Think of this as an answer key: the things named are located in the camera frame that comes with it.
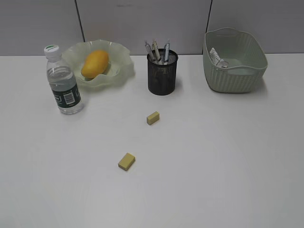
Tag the light green woven basket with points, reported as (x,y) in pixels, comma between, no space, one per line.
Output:
(246,61)

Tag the grey click pen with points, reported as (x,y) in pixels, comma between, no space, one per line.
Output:
(149,51)

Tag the white waste paper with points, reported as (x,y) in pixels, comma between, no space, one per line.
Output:
(216,60)

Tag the black mesh pen holder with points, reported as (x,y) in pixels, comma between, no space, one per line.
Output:
(162,78)

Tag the clear plastic water bottle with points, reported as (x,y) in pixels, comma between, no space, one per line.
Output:
(62,81)

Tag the beige click pen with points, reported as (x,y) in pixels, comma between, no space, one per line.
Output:
(156,51)

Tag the yellow mango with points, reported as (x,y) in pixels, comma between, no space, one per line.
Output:
(96,63)

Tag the light blue click pen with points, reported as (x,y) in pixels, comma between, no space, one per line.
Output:
(166,52)

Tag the green frosted glass plate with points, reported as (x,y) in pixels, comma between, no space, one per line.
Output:
(120,66)

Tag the yellow eraser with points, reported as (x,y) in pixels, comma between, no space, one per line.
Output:
(126,162)
(152,118)

